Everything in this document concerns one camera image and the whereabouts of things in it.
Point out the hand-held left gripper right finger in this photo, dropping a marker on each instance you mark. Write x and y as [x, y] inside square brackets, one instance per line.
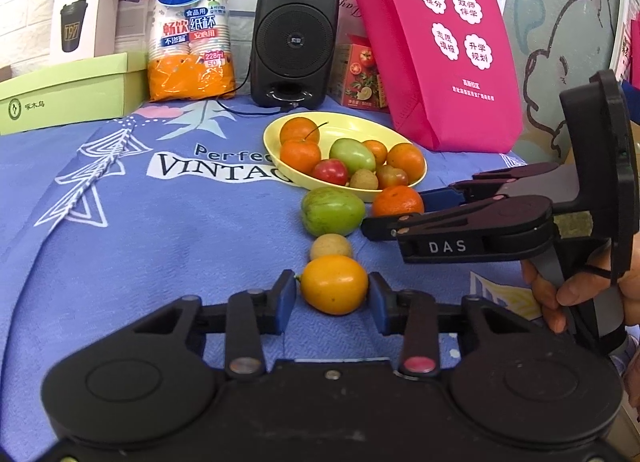
[379, 302]

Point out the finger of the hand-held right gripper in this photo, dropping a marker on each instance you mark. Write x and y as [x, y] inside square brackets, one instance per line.
[385, 228]
[442, 198]

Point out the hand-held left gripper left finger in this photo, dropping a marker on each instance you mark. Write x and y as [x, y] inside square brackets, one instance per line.
[286, 299]

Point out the yellow-orange citrus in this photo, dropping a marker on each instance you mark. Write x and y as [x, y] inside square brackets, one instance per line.
[334, 284]

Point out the red-orange tomato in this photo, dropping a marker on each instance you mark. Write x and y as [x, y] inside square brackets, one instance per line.
[392, 176]

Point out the brown longan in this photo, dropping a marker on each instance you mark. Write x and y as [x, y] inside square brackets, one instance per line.
[331, 248]
[363, 178]

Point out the small orange tangerine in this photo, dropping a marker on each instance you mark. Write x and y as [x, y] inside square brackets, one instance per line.
[376, 151]

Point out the small red plum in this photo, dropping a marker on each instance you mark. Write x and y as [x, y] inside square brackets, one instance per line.
[330, 171]

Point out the yellow plastic plate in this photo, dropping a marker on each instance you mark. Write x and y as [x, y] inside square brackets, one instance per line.
[345, 129]

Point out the stemmed orange tangerine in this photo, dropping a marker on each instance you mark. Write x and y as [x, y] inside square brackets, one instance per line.
[297, 131]

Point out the person's right forearm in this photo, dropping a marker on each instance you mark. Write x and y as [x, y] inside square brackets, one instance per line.
[634, 382]

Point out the person's right hand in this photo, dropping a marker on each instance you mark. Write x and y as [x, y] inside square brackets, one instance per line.
[550, 307]

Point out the blue printed tablecloth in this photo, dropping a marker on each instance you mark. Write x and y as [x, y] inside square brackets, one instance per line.
[175, 242]

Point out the pink tote bag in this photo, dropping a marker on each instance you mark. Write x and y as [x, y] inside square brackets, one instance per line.
[400, 67]

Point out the red juice carton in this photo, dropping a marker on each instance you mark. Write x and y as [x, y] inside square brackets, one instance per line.
[362, 72]

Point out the black speaker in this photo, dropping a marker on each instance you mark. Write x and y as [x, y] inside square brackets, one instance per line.
[292, 42]

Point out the orange paper cup pack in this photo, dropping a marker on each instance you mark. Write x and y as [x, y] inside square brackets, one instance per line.
[190, 67]

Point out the light green lidded box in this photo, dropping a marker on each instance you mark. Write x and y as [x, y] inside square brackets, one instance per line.
[75, 92]

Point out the white cup box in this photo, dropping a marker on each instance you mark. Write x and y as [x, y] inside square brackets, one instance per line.
[95, 17]

